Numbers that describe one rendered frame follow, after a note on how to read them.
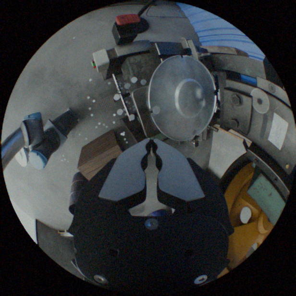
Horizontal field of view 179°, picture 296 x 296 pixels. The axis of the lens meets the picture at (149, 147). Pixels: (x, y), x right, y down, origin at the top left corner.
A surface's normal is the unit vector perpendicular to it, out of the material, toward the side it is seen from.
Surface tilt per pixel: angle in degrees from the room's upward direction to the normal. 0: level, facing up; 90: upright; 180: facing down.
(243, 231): 90
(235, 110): 90
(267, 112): 90
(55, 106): 0
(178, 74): 0
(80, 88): 0
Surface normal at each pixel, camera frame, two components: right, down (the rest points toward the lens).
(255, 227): -0.26, -0.76
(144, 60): 0.40, 0.47
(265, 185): -0.88, 0.44
